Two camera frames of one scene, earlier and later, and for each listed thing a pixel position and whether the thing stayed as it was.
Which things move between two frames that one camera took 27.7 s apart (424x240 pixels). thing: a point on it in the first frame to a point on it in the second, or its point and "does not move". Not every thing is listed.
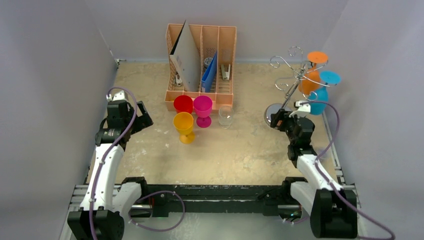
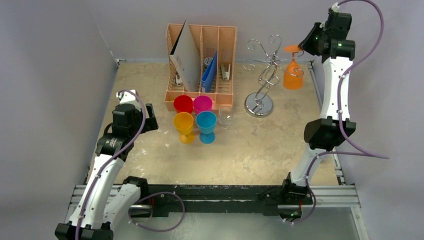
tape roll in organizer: (207, 61) does not move
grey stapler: (225, 74) does not move
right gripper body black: (284, 121) to (309, 41)
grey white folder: (185, 57) does not move
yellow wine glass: (183, 122) does not move
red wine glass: (183, 103) does not move
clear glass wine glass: (225, 116) does not move
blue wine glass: (319, 98) to (206, 121)
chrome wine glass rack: (300, 75) to (259, 104)
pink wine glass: (203, 106) does not move
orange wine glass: (310, 80) to (293, 77)
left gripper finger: (142, 107) to (151, 123)
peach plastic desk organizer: (217, 48) does not move
